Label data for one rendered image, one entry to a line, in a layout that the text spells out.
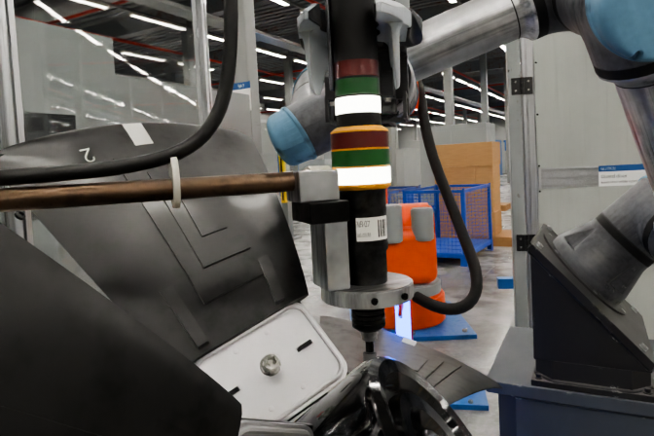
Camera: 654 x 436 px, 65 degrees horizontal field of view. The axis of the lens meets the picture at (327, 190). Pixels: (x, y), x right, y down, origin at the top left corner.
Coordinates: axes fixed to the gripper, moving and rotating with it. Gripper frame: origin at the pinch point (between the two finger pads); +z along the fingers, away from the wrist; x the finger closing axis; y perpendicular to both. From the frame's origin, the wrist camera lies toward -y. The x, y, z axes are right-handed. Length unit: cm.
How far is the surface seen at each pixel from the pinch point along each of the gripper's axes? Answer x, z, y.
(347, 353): 4.0, -17.0, 30.8
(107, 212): 18.4, 1.3, 13.7
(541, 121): -47, -182, -3
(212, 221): 11.2, -1.4, 14.8
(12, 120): 70, -45, 0
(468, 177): -54, -794, 40
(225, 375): 7.9, 5.2, 24.0
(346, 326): 5.6, -25.6, 30.7
